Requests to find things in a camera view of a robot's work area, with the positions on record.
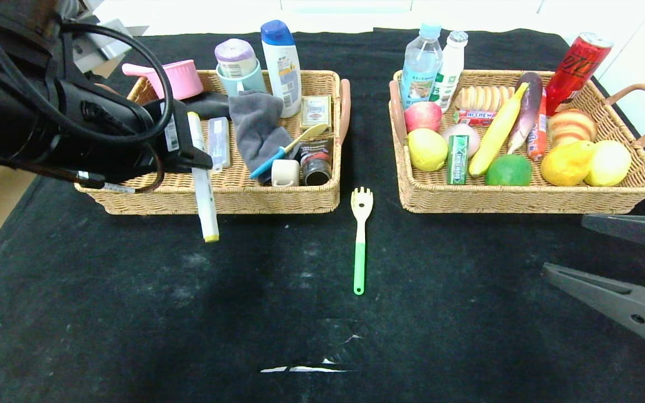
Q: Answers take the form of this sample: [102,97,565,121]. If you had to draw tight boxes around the pale purple ball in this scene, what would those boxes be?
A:
[442,123,481,158]

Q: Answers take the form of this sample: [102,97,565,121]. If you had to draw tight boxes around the white milk bottle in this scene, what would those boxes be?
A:
[433,31,469,113]

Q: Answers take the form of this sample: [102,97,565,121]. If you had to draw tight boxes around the clear plastic case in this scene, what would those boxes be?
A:
[208,116,231,171]

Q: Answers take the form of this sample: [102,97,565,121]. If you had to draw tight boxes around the black pouch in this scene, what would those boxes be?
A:
[180,91,230,119]

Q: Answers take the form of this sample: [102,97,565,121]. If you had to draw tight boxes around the small white cup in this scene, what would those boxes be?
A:
[270,159,300,187]

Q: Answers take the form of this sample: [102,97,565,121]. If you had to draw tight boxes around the clear water bottle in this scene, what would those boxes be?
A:
[400,22,444,109]

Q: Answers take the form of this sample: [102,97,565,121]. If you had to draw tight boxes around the red sausage stick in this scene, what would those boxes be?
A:
[526,88,548,162]

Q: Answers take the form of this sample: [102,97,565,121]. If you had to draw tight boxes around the orange yellow pear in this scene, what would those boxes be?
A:
[541,140,596,187]

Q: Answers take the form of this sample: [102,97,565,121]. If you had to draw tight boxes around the yellow lemon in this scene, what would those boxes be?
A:
[407,128,448,172]
[584,140,632,188]

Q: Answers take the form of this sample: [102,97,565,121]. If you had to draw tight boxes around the red candy pack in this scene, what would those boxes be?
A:
[454,110,497,126]

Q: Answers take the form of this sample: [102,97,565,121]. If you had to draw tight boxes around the rectangular wicker basket brown handles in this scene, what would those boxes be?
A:
[388,69,645,215]
[73,69,351,215]

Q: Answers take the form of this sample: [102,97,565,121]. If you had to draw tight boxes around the small printed card box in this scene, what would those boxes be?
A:
[299,95,333,134]

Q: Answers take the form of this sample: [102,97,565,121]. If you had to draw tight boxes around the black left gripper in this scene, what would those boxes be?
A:
[128,99,213,174]

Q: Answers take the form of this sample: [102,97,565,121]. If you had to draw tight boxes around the green gum pack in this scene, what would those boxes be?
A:
[447,134,470,185]

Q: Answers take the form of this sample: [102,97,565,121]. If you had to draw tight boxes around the cream pasta spoon green handle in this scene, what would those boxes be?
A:
[350,187,374,296]

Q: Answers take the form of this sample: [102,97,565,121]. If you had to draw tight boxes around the black left camera cable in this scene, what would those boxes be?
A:
[0,3,175,194]

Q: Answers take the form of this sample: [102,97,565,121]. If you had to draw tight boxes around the grey towel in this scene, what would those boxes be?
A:
[227,91,300,185]

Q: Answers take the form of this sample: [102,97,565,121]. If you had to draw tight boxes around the striped round bread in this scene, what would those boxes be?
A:
[547,109,597,147]

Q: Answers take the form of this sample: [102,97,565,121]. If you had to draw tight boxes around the green lime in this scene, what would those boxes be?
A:
[485,154,533,186]

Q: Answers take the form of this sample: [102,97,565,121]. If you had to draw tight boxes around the purple eggplant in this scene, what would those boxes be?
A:
[506,71,544,153]

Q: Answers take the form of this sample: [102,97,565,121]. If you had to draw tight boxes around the white marker yellow tip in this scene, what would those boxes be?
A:
[187,112,220,243]

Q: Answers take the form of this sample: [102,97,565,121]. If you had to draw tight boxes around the black red cylinder can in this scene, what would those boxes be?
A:
[299,137,334,186]

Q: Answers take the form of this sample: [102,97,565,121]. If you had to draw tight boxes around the yellow banana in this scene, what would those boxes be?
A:
[468,82,530,177]

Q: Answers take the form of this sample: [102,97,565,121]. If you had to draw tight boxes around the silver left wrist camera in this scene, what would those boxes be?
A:
[73,21,149,73]

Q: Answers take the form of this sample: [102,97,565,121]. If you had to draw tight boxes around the beige spoon blue handle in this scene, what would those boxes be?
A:
[249,123,329,180]

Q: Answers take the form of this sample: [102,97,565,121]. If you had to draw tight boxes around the purple bag roll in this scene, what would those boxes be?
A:
[214,38,258,78]

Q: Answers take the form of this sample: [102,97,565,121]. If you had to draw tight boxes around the red drink can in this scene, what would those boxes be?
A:
[545,32,614,116]

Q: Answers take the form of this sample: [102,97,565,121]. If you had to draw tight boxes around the red apple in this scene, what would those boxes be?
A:
[404,101,442,133]

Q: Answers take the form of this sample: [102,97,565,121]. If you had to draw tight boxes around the teal cup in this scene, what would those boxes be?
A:
[216,59,267,97]

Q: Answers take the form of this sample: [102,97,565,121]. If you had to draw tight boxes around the white shampoo bottle blue cap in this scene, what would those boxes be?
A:
[260,20,302,118]

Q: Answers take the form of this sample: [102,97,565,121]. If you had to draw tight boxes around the pink ribbed saucepan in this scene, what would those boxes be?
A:
[122,60,204,100]

